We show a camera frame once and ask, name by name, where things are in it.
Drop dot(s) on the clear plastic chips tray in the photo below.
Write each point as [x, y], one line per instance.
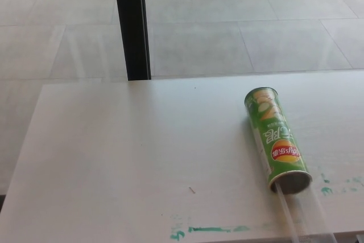
[301, 217]

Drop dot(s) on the green chips can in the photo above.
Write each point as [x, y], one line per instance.
[276, 137]

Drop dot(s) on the black vertical frame post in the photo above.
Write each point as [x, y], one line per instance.
[132, 24]

